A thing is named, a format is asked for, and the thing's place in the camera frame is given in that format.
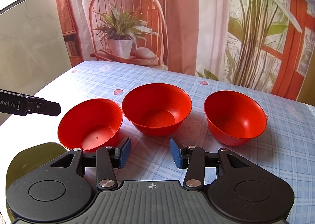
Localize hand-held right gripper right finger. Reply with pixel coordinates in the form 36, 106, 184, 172
170, 137, 250, 189

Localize printed room backdrop cloth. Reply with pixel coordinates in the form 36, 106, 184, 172
53, 0, 315, 104

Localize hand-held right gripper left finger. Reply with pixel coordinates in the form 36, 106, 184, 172
49, 137, 132, 190

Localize blue checked tablecloth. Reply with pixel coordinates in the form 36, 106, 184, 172
0, 60, 315, 224

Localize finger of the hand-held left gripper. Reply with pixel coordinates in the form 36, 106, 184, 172
19, 93, 62, 117

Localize red plastic bowl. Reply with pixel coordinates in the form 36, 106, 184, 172
203, 91, 268, 147
122, 83, 193, 137
57, 98, 124, 153

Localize olive green round object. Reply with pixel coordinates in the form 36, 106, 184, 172
4, 141, 67, 224

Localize light wooden panel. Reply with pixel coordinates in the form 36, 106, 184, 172
296, 76, 315, 108

